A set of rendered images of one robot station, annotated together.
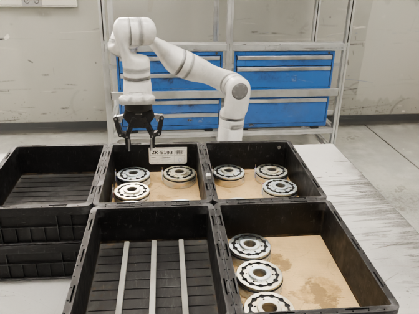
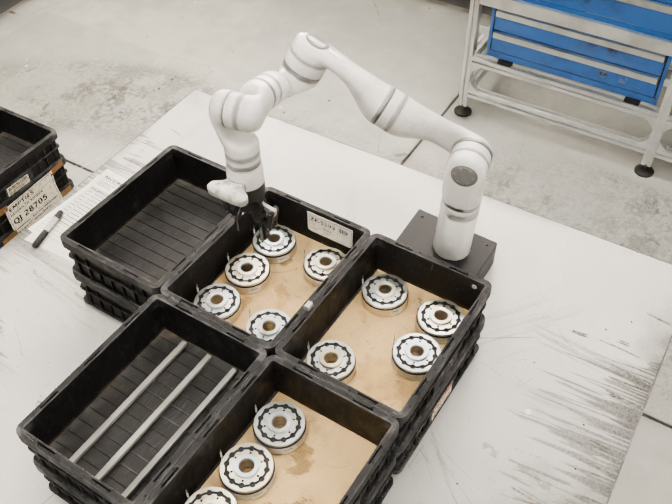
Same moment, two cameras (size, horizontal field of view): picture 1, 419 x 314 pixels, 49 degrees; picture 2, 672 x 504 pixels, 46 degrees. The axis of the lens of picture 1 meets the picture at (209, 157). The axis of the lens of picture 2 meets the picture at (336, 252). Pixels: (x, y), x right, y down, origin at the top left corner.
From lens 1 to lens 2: 1.06 m
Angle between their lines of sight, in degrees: 38
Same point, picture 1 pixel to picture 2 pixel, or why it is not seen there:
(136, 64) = (232, 153)
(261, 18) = not seen: outside the picture
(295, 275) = (297, 486)
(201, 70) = (409, 129)
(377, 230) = (547, 472)
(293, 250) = (334, 453)
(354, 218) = (540, 435)
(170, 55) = (361, 100)
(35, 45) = not seen: outside the picture
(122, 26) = (213, 108)
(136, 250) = (187, 356)
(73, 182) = (217, 215)
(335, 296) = not seen: outside the picture
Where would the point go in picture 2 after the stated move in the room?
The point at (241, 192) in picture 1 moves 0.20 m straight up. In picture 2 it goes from (377, 329) to (379, 267)
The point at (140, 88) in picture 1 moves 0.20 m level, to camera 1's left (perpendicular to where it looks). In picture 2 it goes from (237, 178) to (167, 139)
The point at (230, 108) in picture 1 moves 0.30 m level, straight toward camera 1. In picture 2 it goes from (448, 191) to (363, 266)
